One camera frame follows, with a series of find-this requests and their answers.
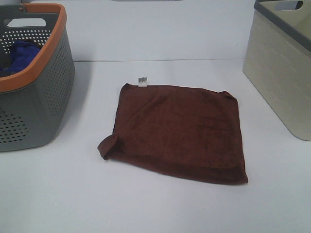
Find blue towel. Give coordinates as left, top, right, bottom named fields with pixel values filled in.
left=0, top=40, right=42, bottom=77

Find beige basket with grey rim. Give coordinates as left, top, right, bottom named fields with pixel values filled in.
left=243, top=0, right=311, bottom=141

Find grey basket with orange rim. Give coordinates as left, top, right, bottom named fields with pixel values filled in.
left=0, top=3, right=75, bottom=151

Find brown towel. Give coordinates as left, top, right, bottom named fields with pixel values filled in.
left=98, top=83, right=248, bottom=185

